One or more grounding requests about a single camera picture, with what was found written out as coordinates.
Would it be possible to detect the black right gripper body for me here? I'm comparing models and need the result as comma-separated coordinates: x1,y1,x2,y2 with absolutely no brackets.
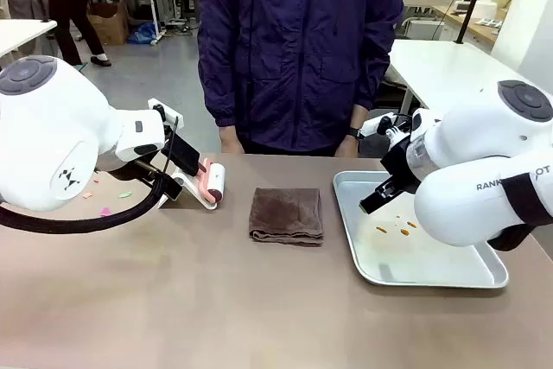
379,134,423,192

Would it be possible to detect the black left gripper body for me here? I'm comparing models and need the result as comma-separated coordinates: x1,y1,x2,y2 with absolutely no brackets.
162,133,202,174

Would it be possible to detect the brown terry towel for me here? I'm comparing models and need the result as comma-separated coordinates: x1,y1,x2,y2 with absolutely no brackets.
248,187,325,249

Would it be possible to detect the person's right forearm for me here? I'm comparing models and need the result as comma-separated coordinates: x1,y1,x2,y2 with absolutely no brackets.
197,53,238,129

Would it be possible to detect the person's left forearm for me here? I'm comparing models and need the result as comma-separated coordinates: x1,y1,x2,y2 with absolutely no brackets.
349,53,405,131

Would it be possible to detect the person's right hand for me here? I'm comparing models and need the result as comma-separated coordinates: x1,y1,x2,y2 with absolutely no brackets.
217,125,245,156

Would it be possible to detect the person's left hand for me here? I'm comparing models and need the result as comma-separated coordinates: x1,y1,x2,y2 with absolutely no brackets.
334,135,363,158

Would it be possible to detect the white lint roller stand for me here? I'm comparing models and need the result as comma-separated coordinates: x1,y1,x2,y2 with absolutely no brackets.
156,171,219,213

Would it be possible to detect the silver metal tray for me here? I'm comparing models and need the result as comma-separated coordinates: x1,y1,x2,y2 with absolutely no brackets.
332,169,511,289

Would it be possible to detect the large white table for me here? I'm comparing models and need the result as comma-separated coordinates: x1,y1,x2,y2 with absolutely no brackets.
387,38,543,112

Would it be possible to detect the blue plastic bag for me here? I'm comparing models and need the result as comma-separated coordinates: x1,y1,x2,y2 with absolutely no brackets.
127,22,159,47

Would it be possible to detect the brown cardboard box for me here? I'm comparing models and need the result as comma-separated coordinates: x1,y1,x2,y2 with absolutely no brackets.
86,0,131,48

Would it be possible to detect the wooden top bench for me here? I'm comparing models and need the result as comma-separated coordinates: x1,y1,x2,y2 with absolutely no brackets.
430,3,507,53

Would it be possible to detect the person in navy jacket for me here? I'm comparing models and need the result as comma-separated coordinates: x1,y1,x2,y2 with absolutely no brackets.
196,0,406,158

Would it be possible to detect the white round-cornered table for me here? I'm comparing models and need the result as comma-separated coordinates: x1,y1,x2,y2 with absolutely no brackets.
0,18,59,60

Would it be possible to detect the pink handled lint roller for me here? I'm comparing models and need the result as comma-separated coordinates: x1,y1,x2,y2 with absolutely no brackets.
196,156,227,211

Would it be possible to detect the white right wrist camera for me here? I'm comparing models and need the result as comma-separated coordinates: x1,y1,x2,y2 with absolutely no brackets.
359,111,416,142

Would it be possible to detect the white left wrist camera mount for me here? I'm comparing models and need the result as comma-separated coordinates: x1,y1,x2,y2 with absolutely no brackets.
147,98,185,130

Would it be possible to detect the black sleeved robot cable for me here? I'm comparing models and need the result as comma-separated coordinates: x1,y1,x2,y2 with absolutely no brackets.
0,117,181,235

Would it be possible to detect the black strap on arm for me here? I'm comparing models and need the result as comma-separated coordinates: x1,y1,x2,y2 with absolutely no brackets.
486,172,553,253

